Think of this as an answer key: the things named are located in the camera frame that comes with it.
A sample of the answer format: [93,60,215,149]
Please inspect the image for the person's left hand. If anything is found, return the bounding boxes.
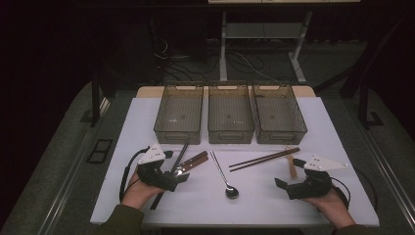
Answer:
[120,172,164,211]

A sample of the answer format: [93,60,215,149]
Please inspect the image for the white floor cable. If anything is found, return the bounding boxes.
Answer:
[234,51,280,83]

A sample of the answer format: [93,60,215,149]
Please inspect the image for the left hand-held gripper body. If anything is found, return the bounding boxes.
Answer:
[136,144,180,193]

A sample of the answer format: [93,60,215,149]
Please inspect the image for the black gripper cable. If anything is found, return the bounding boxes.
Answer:
[330,167,379,212]
[118,146,151,204]

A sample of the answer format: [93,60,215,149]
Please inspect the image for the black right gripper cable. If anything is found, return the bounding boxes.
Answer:
[330,167,379,212]

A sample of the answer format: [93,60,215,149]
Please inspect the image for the long metal spoon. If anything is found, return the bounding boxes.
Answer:
[209,150,240,201]

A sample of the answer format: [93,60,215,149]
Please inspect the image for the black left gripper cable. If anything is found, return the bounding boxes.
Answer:
[118,146,151,204]

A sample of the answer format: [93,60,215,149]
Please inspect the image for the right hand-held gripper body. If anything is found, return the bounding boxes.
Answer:
[287,155,348,201]

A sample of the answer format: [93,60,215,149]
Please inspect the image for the light wooden spoon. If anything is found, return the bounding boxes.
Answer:
[285,146,299,180]

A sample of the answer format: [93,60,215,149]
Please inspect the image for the translucent grey plastic bin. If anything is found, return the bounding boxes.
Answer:
[251,83,308,146]
[153,84,205,146]
[207,83,255,145]

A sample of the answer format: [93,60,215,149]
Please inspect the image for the black floor cable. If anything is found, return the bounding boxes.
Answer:
[153,38,220,82]

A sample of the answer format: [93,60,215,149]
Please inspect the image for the brown chopstick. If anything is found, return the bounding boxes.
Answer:
[229,149,301,173]
[228,147,300,169]

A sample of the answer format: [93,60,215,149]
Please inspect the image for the wooden-handled fork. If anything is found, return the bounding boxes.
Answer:
[173,150,208,174]

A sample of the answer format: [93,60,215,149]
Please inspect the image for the wooden-handled knife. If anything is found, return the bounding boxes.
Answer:
[175,155,209,179]

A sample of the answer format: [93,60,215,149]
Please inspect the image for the person's right hand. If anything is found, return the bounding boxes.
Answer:
[301,191,357,230]

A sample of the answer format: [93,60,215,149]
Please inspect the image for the black chopstick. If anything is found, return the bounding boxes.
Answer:
[151,143,191,211]
[150,142,190,211]

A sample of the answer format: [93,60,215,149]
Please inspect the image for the black metal stand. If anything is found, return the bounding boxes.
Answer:
[89,63,110,128]
[356,13,385,130]

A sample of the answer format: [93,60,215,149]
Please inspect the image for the black double floor frame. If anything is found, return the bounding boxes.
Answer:
[85,138,114,165]

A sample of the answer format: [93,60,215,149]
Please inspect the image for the white metal-frame desk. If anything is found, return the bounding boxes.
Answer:
[207,0,362,85]

